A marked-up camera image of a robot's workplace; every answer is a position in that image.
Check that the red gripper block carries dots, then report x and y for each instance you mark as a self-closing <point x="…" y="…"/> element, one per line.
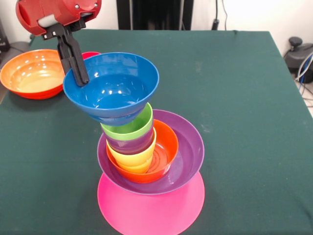
<point x="63" y="11"/>

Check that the red cup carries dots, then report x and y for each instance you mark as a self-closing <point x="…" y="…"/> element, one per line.
<point x="89" y="55"/>

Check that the blue bowl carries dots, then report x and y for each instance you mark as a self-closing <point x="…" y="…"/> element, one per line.
<point x="115" y="90"/>

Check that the green cup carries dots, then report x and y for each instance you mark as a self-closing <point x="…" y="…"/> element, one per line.
<point x="137" y="127"/>

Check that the purple cup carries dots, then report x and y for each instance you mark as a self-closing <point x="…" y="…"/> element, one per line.
<point x="129" y="147"/>

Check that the yellow cup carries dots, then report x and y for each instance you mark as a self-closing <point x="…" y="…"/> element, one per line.
<point x="137" y="159"/>

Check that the small orange bowl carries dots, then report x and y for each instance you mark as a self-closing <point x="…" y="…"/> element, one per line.
<point x="168" y="147"/>

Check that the purple bowl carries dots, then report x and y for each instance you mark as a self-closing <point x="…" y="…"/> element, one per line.
<point x="188" y="151"/>

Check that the pink bowl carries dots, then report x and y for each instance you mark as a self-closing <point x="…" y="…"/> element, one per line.
<point x="146" y="213"/>

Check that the large orange bowl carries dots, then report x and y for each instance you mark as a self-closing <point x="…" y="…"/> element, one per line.
<point x="31" y="71"/>

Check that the dark green tablecloth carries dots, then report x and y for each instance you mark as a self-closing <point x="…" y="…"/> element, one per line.
<point x="244" y="171"/>

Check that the black pedestal foot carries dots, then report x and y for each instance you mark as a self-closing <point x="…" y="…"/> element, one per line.
<point x="297" y="58"/>
<point x="20" y="45"/>

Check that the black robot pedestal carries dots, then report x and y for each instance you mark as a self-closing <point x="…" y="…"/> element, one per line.
<point x="156" y="14"/>

